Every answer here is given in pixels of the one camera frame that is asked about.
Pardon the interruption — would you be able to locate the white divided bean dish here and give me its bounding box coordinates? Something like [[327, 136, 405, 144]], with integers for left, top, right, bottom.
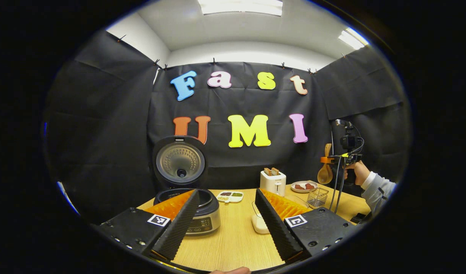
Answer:
[[216, 191, 244, 203]]

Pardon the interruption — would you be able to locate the clear box of white rice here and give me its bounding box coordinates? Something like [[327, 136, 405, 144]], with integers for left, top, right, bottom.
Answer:
[[251, 196, 310, 234]]

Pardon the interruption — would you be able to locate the rectangular ceiling light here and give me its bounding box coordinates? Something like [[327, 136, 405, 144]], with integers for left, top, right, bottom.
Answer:
[[198, 0, 284, 16], [338, 27, 370, 50]]

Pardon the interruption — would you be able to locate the white toaster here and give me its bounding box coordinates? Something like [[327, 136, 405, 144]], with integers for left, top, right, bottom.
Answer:
[[260, 170, 287, 196]]

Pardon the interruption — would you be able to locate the black cable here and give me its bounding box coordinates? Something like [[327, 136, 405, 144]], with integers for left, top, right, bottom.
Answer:
[[335, 157, 348, 213], [329, 157, 340, 210]]

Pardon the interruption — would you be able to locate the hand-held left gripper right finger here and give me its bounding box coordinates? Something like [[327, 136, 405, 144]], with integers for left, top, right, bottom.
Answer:
[[254, 188, 361, 263]]

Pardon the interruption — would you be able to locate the wire chopstick holder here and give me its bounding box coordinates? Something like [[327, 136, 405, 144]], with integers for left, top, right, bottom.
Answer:
[[306, 187, 329, 208]]

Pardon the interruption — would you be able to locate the dark grey rice cooker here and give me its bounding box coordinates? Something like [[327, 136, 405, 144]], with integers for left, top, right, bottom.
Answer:
[[152, 135, 221, 236]]

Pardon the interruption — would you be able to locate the wooden spoon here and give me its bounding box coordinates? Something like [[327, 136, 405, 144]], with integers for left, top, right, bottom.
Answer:
[[317, 143, 333, 185]]

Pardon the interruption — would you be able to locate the white round plate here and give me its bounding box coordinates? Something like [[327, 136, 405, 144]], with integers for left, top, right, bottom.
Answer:
[[290, 180, 318, 193]]

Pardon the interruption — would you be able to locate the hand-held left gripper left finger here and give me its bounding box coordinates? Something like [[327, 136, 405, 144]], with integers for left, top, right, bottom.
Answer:
[[89, 189, 200, 262]]

